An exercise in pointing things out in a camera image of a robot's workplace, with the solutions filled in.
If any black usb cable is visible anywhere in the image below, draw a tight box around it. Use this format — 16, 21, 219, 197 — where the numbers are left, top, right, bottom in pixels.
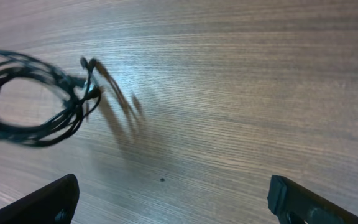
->
0, 46, 103, 148

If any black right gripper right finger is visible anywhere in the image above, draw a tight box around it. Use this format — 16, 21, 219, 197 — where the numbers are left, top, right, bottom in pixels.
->
267, 175, 358, 224

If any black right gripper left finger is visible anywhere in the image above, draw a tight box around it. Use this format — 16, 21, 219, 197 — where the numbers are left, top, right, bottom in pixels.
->
0, 174, 80, 224

